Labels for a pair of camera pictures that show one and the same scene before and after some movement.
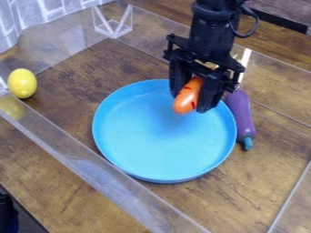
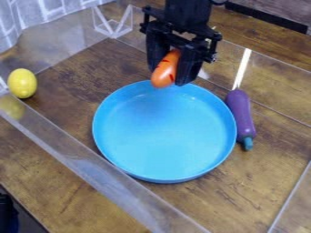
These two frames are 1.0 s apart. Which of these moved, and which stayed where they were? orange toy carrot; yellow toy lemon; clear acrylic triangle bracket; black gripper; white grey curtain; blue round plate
Moved: orange toy carrot; black gripper
Stayed: blue round plate; clear acrylic triangle bracket; yellow toy lemon; white grey curtain
